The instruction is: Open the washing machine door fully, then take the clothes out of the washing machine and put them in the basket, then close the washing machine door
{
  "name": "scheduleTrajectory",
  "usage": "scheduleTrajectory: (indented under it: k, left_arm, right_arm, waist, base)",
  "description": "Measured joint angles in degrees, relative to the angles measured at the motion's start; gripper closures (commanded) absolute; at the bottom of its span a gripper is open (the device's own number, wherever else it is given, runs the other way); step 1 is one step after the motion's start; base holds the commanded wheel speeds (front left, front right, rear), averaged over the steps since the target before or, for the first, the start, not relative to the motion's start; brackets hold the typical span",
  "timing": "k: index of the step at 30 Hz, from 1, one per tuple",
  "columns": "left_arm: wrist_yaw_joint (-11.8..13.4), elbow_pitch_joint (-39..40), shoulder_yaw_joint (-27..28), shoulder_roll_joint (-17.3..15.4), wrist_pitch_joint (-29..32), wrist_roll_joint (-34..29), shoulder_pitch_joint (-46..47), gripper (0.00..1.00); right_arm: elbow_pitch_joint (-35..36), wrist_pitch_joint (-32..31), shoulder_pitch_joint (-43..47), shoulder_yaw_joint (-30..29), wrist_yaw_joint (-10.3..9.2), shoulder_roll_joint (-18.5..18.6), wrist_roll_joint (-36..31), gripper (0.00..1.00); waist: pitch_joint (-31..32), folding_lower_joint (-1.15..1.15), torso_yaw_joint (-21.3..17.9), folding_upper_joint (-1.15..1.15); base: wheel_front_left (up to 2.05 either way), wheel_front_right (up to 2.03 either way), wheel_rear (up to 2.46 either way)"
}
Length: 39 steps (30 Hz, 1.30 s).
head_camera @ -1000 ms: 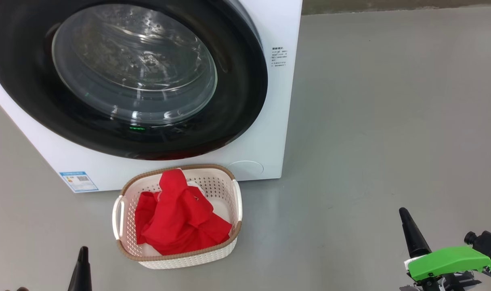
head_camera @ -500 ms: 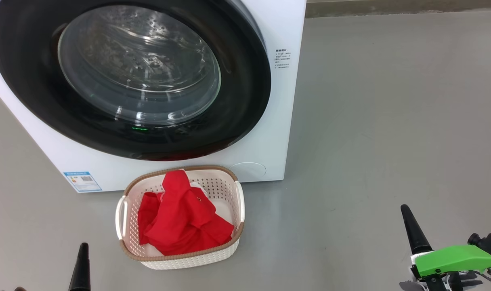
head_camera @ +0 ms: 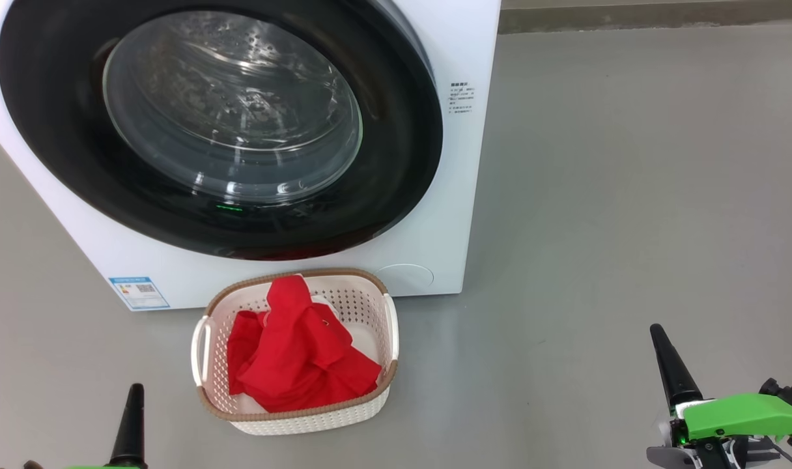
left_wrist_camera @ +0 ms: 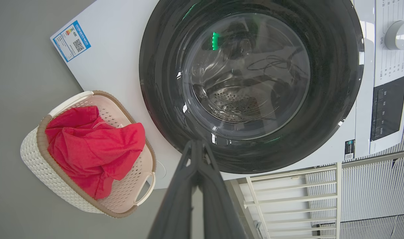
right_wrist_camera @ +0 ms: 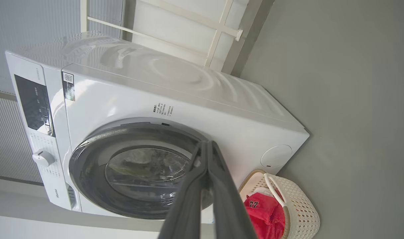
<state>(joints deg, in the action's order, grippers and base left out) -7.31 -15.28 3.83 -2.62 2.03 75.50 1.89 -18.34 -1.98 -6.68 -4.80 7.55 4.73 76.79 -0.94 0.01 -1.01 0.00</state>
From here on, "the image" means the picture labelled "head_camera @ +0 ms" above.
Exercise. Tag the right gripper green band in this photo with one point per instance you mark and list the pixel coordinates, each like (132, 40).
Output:
(735, 417)

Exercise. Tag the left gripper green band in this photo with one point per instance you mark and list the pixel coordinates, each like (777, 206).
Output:
(96, 467)

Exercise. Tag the red jersey with number 23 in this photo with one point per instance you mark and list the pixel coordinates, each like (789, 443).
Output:
(305, 358)

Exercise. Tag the black round glass door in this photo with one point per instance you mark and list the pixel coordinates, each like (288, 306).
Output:
(57, 130)

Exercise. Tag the white basket with brown rim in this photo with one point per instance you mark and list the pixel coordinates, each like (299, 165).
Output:
(305, 422)

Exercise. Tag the white front-load washing machine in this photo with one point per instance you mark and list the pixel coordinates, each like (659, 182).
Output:
(461, 195)

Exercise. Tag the blue energy label sticker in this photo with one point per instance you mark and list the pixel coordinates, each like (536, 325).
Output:
(139, 293)

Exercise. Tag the black text notice label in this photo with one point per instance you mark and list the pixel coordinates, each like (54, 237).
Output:
(462, 98)

